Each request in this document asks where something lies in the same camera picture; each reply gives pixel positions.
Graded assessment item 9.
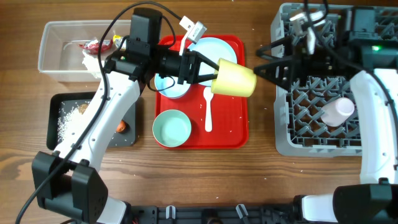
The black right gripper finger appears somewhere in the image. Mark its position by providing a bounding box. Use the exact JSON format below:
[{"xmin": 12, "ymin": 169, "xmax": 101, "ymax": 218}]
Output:
[
  {"xmin": 256, "ymin": 35, "xmax": 294, "ymax": 60},
  {"xmin": 254, "ymin": 58, "xmax": 294, "ymax": 90}
]

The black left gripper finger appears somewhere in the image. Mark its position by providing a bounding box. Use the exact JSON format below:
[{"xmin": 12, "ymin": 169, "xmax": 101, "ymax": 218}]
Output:
[
  {"xmin": 195, "ymin": 52, "xmax": 220, "ymax": 71},
  {"xmin": 193, "ymin": 74, "xmax": 217, "ymax": 84}
]

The light blue bowl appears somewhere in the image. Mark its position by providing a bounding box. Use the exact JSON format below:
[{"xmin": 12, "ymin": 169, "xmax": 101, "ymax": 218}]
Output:
[{"xmin": 154, "ymin": 73, "xmax": 190, "ymax": 99}]

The yellow plastic cup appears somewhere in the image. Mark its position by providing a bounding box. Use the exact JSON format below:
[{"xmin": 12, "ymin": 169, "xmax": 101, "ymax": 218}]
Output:
[{"xmin": 211, "ymin": 58, "xmax": 257, "ymax": 97}]

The pink plastic cup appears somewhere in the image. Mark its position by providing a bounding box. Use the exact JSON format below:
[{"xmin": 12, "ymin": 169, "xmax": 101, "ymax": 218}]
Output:
[{"xmin": 321, "ymin": 97, "xmax": 355, "ymax": 127}]

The green bowl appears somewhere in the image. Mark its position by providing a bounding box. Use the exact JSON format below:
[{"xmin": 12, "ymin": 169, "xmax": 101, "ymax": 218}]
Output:
[{"xmin": 152, "ymin": 110, "xmax": 192, "ymax": 147}]

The yellow snack wrapper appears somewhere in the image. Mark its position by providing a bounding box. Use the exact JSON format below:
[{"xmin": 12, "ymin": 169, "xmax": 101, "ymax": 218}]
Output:
[{"xmin": 113, "ymin": 35, "xmax": 126, "ymax": 50}]

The orange carrot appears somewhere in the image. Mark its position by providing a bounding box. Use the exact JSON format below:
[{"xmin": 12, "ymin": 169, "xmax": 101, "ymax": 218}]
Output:
[{"xmin": 116, "ymin": 120, "xmax": 127, "ymax": 133}]

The white tissue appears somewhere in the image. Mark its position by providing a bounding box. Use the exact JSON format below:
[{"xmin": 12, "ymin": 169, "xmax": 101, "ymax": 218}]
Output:
[{"xmin": 82, "ymin": 52, "xmax": 102, "ymax": 78}]

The red snack wrapper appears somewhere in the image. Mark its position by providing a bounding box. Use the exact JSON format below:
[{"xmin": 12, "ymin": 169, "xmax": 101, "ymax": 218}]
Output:
[{"xmin": 78, "ymin": 40, "xmax": 113, "ymax": 55}]

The brown food lump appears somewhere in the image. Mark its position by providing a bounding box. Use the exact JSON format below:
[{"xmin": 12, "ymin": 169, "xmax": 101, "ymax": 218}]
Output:
[{"xmin": 78, "ymin": 103, "xmax": 88, "ymax": 114}]

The white rice pile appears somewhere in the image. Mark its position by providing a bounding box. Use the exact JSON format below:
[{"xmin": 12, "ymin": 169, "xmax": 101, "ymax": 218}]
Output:
[{"xmin": 57, "ymin": 106, "xmax": 80, "ymax": 143}]

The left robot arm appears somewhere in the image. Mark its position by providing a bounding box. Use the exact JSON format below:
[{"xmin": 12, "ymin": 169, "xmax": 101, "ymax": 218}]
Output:
[{"xmin": 30, "ymin": 1, "xmax": 216, "ymax": 223}]

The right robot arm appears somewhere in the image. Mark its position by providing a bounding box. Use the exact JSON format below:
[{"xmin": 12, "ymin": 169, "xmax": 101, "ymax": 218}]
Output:
[{"xmin": 254, "ymin": 3, "xmax": 397, "ymax": 223}]

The grey dishwasher rack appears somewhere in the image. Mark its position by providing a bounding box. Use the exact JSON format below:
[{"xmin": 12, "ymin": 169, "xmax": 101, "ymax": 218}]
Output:
[{"xmin": 271, "ymin": 3, "xmax": 397, "ymax": 157}]

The clear plastic waste bin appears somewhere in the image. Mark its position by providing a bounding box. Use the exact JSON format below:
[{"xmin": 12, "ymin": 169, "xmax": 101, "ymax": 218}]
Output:
[{"xmin": 37, "ymin": 20, "xmax": 134, "ymax": 83}]

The black food waste tray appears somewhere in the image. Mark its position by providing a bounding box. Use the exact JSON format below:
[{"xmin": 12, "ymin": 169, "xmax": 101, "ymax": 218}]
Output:
[{"xmin": 46, "ymin": 91, "xmax": 136, "ymax": 151}]

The large light blue plate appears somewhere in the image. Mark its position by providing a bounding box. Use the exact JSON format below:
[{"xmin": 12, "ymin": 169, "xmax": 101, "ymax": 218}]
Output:
[{"xmin": 188, "ymin": 37, "xmax": 237, "ymax": 86}]

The white plastic spoon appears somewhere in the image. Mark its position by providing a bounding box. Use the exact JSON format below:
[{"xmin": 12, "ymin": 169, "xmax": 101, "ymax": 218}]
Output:
[{"xmin": 203, "ymin": 86, "xmax": 213, "ymax": 132}]

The red plastic tray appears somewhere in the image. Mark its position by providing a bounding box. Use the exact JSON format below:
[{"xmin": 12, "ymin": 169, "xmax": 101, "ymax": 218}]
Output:
[{"xmin": 154, "ymin": 34, "xmax": 249, "ymax": 150}]

